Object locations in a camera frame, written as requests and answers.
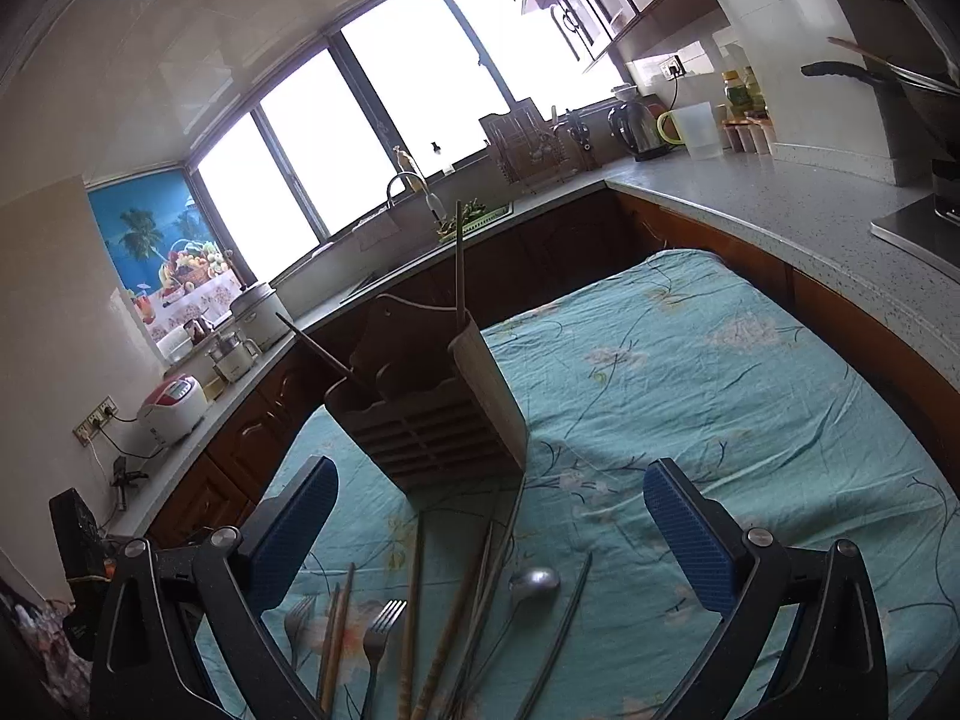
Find steel electric kettle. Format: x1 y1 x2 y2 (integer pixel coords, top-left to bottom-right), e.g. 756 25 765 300
607 85 670 161

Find silver metal spoon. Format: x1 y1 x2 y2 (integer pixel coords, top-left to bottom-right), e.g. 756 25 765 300
462 566 562 706

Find wooden chopstick pair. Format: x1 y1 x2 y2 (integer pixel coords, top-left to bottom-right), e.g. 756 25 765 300
317 562 356 718

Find white round cooker pot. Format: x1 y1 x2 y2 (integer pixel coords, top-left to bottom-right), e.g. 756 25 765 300
229 281 291 351

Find upright dark chopstick in holder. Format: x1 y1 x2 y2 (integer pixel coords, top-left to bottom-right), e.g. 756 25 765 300
455 200 467 333

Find long bamboo chopstick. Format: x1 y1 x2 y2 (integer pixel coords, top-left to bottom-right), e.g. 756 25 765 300
397 515 425 720

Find dark metal chopstick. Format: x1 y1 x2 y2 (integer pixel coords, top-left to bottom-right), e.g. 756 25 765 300
514 553 594 720

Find wooden dish rack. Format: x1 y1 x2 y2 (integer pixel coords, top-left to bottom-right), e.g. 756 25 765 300
480 98 576 187

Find black wok on stove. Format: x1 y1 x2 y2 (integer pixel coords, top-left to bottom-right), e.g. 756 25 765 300
800 36 960 163

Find oil bottles on rack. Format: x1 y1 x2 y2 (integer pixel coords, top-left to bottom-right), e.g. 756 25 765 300
721 65 775 156

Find ridged wooden chopstick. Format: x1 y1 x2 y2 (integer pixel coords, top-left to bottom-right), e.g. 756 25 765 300
410 525 493 720

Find tropical fruit roller blind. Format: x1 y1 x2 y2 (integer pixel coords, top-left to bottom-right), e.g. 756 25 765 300
88 169 241 344

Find white and red rice cooker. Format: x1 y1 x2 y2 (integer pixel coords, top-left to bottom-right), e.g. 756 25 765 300
137 374 208 447

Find small white electric pot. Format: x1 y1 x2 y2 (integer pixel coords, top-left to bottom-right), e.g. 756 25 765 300
206 332 262 383

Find teal floral tablecloth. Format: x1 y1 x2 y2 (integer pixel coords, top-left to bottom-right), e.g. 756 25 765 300
263 250 958 718

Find wooden utensil holder block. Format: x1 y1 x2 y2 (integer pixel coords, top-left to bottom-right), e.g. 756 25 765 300
324 294 529 493

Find green vegetables in basket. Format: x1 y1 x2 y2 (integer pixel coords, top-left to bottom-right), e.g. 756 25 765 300
436 200 512 242

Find chrome sink faucet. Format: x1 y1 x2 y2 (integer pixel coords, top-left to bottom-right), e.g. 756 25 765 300
386 169 448 224

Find wall power socket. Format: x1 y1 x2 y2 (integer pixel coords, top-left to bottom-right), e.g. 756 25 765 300
73 397 117 445

